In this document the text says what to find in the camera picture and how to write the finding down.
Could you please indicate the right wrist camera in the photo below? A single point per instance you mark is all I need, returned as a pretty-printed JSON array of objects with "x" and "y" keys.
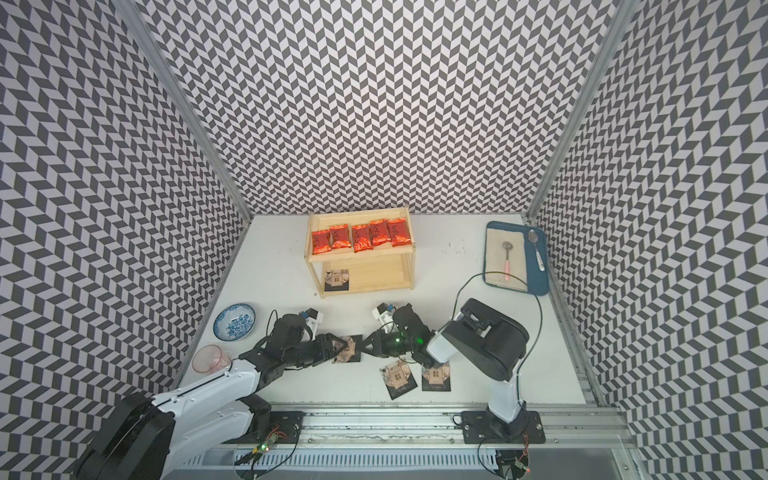
[{"x": 384, "y": 313}]

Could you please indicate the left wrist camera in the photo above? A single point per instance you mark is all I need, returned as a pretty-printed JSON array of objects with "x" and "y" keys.
[{"x": 313, "y": 317}]

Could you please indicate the blue patterned bowl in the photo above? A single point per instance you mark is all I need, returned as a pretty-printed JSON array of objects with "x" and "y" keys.
[{"x": 234, "y": 322}]

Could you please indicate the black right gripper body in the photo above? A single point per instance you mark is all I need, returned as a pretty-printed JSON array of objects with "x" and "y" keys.
[{"x": 394, "y": 344}]

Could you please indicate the light wooden two-tier shelf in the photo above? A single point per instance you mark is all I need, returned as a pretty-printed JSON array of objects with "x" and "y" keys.
[{"x": 380, "y": 269}]

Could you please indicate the small pink dish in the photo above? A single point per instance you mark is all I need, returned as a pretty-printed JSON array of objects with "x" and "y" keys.
[{"x": 210, "y": 359}]

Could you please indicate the red tea bag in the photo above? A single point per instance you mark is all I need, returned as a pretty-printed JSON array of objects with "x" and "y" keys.
[
  {"x": 361, "y": 238},
  {"x": 340, "y": 237},
  {"x": 380, "y": 234},
  {"x": 321, "y": 242},
  {"x": 399, "y": 232}
]

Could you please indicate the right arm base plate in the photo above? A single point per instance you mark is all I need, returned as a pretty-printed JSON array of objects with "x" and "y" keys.
[{"x": 482, "y": 426}]

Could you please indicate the blue tray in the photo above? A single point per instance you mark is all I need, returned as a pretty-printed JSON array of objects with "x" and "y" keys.
[{"x": 538, "y": 282}]

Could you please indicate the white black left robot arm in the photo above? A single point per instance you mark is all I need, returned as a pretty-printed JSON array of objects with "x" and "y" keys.
[{"x": 148, "y": 437}]

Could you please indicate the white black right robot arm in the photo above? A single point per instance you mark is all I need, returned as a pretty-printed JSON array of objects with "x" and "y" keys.
[{"x": 491, "y": 341}]

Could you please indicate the white handled spoon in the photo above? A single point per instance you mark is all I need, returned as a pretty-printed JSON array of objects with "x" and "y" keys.
[{"x": 533, "y": 238}]

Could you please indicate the pink handled spoon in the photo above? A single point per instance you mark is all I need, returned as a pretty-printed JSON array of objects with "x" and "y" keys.
[{"x": 508, "y": 247}]

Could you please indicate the beige cloth mat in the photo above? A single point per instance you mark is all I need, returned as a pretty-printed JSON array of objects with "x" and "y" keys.
[{"x": 495, "y": 257}]

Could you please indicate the brown tea bag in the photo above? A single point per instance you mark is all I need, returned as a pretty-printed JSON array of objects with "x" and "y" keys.
[
  {"x": 350, "y": 353},
  {"x": 436, "y": 379},
  {"x": 337, "y": 280},
  {"x": 398, "y": 379}
]

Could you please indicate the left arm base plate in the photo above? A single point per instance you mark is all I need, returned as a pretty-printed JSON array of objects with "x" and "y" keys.
[{"x": 281, "y": 427}]

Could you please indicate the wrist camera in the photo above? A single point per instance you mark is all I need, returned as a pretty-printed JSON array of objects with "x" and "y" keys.
[
  {"x": 384, "y": 313},
  {"x": 313, "y": 317}
]

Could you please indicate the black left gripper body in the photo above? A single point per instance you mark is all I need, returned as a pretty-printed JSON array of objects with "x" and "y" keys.
[{"x": 306, "y": 353}]

